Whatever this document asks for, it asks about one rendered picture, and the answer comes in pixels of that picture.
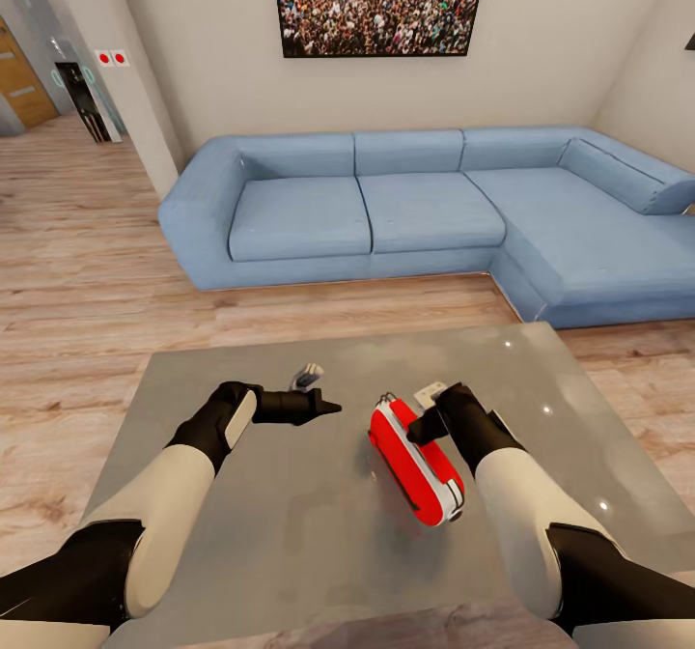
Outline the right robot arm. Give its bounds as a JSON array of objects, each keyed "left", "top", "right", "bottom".
[{"left": 406, "top": 381, "right": 695, "bottom": 649}]

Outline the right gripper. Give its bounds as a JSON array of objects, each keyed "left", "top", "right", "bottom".
[{"left": 406, "top": 407, "right": 449, "bottom": 447}]

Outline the radio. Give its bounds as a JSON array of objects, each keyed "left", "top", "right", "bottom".
[{"left": 368, "top": 396, "right": 464, "bottom": 526}]

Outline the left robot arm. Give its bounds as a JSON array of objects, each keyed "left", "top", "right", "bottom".
[{"left": 0, "top": 363, "right": 342, "bottom": 649}]

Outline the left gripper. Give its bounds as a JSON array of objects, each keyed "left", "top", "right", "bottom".
[{"left": 277, "top": 387, "right": 342, "bottom": 426}]

